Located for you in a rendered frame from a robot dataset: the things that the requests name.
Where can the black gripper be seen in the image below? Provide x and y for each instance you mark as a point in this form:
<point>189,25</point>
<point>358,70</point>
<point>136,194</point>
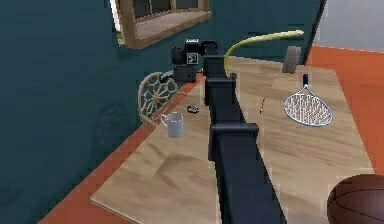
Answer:
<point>184,74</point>

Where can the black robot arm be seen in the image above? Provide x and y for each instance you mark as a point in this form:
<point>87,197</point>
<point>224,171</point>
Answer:
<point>240,160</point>

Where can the white tennis racket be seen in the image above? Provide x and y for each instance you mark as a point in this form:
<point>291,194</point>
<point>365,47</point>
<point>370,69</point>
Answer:
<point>308,108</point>

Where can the tan wicker web chair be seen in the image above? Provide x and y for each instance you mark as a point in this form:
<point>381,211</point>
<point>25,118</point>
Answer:
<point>156,95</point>

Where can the small black round watch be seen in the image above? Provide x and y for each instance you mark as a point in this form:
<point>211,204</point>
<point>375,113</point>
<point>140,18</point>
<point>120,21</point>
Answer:
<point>193,109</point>

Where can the white mug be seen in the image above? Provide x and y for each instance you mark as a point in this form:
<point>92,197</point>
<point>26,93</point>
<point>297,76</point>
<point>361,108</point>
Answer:
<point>175,125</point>

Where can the wooden framed window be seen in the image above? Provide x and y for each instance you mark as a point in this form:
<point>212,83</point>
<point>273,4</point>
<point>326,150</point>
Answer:
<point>166,25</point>

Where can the red pencil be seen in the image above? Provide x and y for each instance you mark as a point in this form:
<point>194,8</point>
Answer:
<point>262,106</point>

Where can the light wooden table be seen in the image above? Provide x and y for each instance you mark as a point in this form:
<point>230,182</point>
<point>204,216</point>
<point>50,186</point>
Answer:
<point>300,153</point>

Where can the brown basketball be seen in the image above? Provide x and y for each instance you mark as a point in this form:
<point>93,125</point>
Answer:
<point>360,200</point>

